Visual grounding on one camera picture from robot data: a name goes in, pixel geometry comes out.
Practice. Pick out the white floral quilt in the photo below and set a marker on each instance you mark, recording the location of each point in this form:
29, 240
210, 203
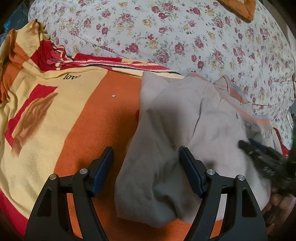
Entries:
185, 36

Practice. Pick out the person's right hand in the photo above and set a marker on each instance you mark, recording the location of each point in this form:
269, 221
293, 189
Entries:
283, 206

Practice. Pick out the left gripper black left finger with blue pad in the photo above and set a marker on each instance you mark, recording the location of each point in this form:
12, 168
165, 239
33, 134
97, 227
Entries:
50, 218

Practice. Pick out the grey-beige jacket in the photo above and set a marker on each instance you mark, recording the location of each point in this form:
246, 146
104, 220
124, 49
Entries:
209, 120

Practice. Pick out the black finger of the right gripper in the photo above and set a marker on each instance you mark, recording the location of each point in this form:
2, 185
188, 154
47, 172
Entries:
254, 149

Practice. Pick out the blue plastic bag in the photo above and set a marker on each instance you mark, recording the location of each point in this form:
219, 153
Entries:
17, 19

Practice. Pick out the orange checkered plush mat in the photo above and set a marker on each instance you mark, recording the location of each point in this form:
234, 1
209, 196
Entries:
244, 9

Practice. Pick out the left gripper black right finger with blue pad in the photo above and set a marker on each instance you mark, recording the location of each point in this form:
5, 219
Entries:
228, 209

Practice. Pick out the orange yellow red blanket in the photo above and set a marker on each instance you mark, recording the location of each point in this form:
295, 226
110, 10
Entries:
58, 113

